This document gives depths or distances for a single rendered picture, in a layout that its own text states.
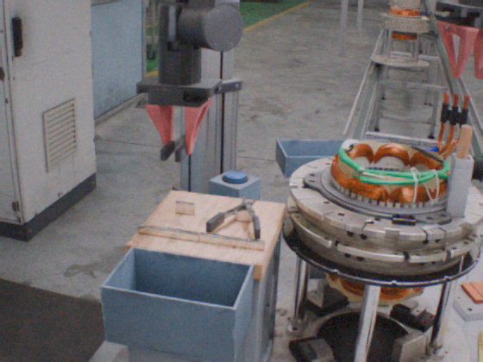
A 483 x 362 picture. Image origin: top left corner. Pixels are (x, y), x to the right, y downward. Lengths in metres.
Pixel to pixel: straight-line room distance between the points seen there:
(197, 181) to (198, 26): 0.65
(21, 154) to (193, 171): 1.80
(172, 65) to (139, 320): 0.32
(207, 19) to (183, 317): 0.35
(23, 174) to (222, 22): 2.42
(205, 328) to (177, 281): 0.12
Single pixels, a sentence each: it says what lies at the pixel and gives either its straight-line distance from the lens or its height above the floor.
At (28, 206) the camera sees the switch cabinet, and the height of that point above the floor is 0.19.
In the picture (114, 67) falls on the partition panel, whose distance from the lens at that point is 4.97.
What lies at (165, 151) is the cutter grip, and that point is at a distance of 0.79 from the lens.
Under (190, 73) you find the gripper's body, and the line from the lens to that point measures 0.77.
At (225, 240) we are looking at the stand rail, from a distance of 0.81.
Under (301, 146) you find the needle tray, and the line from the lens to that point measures 1.26.
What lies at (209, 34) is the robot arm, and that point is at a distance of 0.70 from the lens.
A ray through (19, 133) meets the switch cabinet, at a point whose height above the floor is 0.59.
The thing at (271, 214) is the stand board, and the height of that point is 1.07.
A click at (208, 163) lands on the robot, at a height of 1.00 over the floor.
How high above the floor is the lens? 1.45
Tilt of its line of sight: 22 degrees down
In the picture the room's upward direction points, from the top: 2 degrees clockwise
